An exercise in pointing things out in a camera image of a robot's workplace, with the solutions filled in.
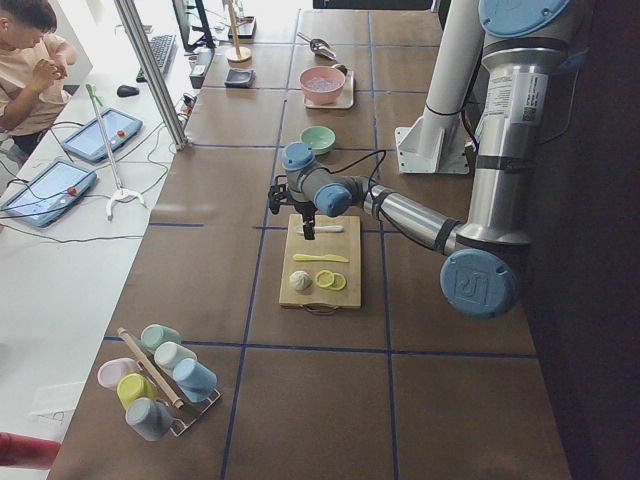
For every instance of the yellow plastic knife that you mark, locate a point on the yellow plastic knife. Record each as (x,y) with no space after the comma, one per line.
(300,257)

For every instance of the black keyboard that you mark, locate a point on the black keyboard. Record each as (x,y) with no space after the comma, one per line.
(164,49)

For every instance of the white cup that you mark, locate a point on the white cup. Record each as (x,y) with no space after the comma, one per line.
(169,354)

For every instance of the lemon slice lower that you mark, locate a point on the lemon slice lower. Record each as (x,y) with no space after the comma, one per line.
(339,282)

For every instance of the wooden mug tree stand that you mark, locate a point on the wooden mug tree stand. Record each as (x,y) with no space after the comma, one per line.
(237,53)

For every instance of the yellow cup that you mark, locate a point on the yellow cup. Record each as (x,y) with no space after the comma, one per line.
(134,386)

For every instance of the reacher grabber tool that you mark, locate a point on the reacher grabber tool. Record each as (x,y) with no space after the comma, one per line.
(121,193)

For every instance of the green ceramic bowl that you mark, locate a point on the green ceramic bowl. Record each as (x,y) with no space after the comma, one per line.
(320,138)

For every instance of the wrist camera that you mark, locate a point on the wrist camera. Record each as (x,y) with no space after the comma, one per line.
(278,194)

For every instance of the steel ice scoop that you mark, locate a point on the steel ice scoop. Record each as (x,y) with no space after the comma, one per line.
(319,47)

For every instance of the grey cup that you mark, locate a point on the grey cup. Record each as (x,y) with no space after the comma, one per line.
(150,418)

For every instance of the white bun toy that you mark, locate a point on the white bun toy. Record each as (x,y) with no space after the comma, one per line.
(300,280)

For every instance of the white pedestal column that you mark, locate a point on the white pedestal column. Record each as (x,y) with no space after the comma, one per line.
(435,143)

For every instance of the pink cup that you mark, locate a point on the pink cup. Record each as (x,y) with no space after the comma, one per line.
(111,372)

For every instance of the white plastic spoon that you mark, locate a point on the white plastic spoon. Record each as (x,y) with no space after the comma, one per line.
(322,229)

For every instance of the red fire extinguisher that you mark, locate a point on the red fire extinguisher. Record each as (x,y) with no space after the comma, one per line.
(18,451)

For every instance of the lemon slice upper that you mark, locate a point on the lemon slice upper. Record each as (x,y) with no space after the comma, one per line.
(324,279)

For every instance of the near teach pendant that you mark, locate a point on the near teach pendant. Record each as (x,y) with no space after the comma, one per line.
(49,195)

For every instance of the lemon slice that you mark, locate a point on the lemon slice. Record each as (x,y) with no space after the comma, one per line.
(339,282)
(324,279)

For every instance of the aluminium frame post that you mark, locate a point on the aluminium frame post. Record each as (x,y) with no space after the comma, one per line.
(142,49)

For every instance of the wooden cutting board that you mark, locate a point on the wooden cutting board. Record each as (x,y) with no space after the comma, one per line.
(347,244)

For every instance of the green lime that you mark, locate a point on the green lime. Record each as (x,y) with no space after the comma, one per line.
(342,68)

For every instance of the wooden rack handle bar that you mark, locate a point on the wooden rack handle bar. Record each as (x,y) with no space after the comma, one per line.
(144,360)

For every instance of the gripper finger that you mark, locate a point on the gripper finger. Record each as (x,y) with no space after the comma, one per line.
(308,230)

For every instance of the black computer mouse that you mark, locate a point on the black computer mouse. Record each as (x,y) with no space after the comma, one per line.
(125,91)

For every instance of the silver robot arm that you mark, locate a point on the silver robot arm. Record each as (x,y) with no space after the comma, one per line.
(521,44)

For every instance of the white cup rack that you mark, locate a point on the white cup rack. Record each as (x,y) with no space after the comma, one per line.
(186,417)

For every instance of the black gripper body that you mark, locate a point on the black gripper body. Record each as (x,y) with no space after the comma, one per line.
(304,208)

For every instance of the folded grey cloth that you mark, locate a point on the folded grey cloth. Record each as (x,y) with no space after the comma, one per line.
(239,78)

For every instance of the seated person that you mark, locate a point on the seated person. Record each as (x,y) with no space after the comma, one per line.
(34,64)

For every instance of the pink bowl of ice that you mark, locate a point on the pink bowl of ice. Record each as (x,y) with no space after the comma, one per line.
(322,84)

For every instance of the blue cup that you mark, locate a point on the blue cup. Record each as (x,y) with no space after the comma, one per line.
(195,380)

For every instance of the black flat box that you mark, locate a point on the black flat box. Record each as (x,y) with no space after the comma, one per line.
(199,63)

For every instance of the green cup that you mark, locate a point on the green cup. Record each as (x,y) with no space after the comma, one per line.
(154,335)

